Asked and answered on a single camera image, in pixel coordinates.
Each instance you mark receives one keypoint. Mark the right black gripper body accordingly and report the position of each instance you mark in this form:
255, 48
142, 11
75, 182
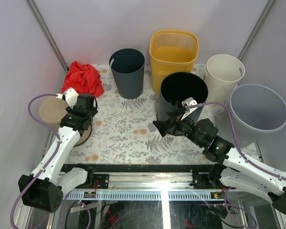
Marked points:
187, 128

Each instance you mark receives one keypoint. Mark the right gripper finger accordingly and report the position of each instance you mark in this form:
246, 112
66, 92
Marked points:
164, 127
176, 114

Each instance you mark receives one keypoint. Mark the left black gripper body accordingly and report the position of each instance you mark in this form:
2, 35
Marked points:
71, 110

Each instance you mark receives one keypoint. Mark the beige bin with black rim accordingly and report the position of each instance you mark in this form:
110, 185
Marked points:
53, 112

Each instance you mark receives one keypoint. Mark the slate blue tapered bin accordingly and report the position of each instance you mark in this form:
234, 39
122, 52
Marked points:
127, 67

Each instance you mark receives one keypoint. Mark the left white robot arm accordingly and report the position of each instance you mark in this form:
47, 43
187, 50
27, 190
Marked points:
44, 188

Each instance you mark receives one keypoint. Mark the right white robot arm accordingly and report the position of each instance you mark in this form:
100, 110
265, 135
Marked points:
232, 167

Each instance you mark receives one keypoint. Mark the large dark navy bin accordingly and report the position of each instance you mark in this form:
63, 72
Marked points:
178, 87

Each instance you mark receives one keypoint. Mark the crumpled red cloth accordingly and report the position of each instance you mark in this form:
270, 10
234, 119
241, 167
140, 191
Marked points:
84, 79

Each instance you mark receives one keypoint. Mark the floral patterned table mat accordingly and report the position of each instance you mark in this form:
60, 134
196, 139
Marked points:
123, 131

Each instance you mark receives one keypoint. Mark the translucent grey bin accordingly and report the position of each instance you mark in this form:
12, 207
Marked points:
256, 110

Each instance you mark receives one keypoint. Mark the yellow mesh basket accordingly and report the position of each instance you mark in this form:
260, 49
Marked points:
171, 51

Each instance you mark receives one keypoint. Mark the cream white bin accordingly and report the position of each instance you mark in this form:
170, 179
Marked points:
222, 73

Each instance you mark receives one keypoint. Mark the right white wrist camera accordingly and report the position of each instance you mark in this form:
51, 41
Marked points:
191, 109

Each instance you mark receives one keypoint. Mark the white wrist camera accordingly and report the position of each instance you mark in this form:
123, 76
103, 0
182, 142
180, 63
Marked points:
191, 109
69, 96

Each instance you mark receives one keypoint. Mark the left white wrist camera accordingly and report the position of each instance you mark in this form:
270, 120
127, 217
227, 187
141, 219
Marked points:
69, 96

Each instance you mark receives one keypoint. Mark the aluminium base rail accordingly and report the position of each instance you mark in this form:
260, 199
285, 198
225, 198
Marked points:
115, 185

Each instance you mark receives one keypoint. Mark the left aluminium frame post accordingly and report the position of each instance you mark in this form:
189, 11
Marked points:
47, 33

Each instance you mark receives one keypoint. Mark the aluminium frame post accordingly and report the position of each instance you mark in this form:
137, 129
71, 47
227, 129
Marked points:
47, 33
257, 27

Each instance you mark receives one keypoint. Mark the right aluminium frame post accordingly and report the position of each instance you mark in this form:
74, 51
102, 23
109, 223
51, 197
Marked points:
257, 27

